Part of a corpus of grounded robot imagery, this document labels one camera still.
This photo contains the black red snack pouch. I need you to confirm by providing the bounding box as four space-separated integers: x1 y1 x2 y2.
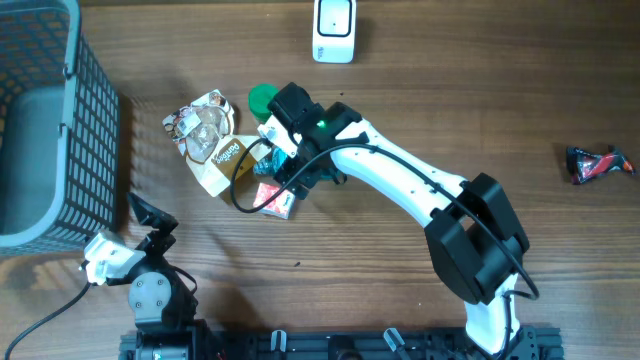
566 145 636 185

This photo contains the green lid jar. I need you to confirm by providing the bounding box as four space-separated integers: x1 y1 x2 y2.
248 84 279 123

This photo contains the snack packet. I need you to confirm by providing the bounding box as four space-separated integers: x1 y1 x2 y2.
162 89 271 197

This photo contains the white barcode scanner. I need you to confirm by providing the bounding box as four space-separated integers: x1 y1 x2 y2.
312 0 357 64

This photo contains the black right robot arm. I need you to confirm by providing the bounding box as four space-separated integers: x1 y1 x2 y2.
266 83 539 358

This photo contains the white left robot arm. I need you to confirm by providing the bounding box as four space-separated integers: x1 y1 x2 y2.
118 192 215 360

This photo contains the blue mouthwash bottle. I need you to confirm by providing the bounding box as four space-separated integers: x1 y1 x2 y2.
252 147 346 184

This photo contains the red white small box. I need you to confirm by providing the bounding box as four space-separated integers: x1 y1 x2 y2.
253 183 296 219

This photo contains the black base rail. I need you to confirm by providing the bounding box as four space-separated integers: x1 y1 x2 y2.
118 324 566 360

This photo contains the grey plastic mesh basket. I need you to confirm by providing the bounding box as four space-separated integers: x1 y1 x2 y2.
1 0 120 256

